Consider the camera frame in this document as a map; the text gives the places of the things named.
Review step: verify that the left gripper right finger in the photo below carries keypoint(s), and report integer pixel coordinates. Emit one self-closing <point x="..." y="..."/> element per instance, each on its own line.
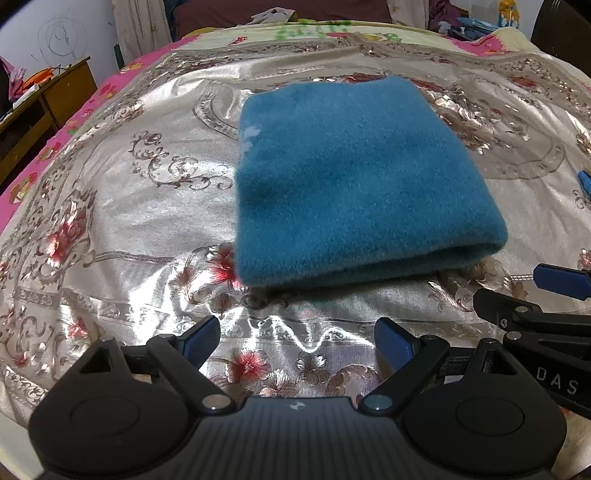
<point x="415" y="361"/>

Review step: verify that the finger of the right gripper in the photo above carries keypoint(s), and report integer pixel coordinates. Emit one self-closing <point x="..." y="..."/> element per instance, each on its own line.
<point x="563" y="281"/>
<point x="512" y="314"/>

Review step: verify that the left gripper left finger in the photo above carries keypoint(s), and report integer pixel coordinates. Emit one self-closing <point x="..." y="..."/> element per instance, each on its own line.
<point x="179" y="359"/>

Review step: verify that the blue knit sweater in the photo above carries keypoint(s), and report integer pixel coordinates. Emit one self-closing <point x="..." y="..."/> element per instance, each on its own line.
<point x="342" y="183"/>

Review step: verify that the clothes pile right corner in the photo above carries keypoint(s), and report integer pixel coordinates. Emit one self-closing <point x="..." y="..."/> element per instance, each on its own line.
<point x="449" y="20"/>

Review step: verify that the blue striped folded garment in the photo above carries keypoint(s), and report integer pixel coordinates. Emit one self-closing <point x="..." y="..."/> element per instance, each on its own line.
<point x="584" y="178"/>

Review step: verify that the silver floral satin bedspread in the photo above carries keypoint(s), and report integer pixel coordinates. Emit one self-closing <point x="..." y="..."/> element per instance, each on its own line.
<point x="130" y="232"/>

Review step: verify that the pink floral bed sheet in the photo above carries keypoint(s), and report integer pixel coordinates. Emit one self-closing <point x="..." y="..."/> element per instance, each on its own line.
<point x="503" y="40"/>

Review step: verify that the cartoon doll figure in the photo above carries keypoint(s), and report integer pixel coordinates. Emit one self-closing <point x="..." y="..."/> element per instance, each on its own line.
<point x="508" y="14"/>

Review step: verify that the wooden tv cabinet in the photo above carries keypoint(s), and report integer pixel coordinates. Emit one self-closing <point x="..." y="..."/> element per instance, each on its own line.
<point x="25" y="131"/>

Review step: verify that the orange object on cabinet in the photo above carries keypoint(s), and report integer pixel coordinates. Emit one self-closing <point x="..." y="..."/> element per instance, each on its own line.
<point x="38" y="78"/>

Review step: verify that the beige curtain right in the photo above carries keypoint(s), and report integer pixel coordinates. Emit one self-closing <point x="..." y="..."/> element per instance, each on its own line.
<point x="412" y="13"/>

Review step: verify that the beige curtain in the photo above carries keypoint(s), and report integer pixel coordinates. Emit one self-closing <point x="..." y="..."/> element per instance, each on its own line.
<point x="412" y="13"/>
<point x="141" y="27"/>

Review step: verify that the beige curtain left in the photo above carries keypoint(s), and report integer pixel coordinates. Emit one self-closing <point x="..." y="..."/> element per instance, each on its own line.
<point x="141" y="27"/>

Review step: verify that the dark red headboard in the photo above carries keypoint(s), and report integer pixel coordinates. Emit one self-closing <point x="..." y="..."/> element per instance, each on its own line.
<point x="193" y="15"/>

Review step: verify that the crumpled cloth on bed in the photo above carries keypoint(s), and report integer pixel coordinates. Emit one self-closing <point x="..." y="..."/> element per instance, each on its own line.
<point x="273" y="15"/>

